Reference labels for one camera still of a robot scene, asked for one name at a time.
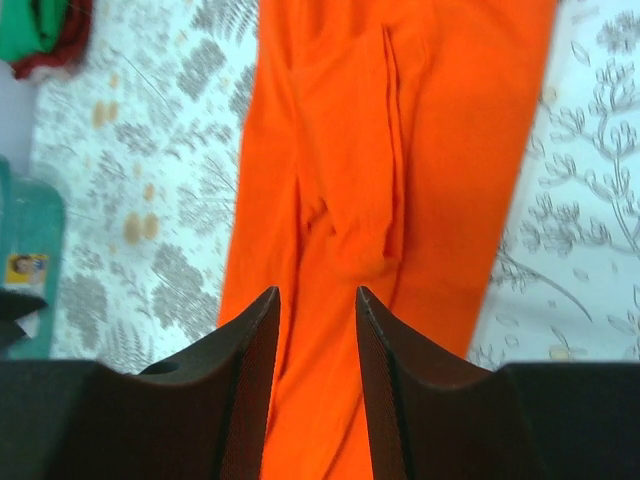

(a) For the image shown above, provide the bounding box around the orange t-shirt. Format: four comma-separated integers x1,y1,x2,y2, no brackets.
219,0,557,479

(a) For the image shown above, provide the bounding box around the floral patterned table mat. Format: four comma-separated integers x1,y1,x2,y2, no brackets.
31,1,639,372

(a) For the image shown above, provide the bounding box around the folded green t-shirt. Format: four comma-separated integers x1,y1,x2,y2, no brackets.
1,0,69,63

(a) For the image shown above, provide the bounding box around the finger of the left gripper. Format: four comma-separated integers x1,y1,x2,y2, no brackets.
0,288,48,350

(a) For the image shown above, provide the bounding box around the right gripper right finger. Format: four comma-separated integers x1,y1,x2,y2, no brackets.
356,288,639,479

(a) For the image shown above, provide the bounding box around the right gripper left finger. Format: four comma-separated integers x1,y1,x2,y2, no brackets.
1,287,280,479

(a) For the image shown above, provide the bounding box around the clear teal plastic bin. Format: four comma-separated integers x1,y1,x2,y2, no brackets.
1,159,65,359

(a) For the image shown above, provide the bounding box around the folded dark red t-shirt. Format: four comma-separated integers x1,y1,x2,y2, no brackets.
6,1,94,82

